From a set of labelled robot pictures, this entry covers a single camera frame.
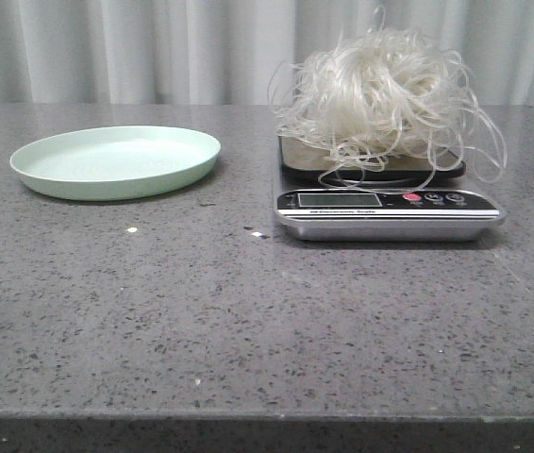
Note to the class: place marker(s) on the silver black kitchen scale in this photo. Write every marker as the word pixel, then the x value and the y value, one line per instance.
pixel 406 202

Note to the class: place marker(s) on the white vermicelli noodle bundle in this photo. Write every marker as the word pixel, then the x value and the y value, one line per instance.
pixel 391 100

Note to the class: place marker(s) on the light green round plate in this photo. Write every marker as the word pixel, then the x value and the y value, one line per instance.
pixel 116 162

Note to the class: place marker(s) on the white pleated curtain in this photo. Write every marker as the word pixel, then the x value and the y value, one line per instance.
pixel 224 52

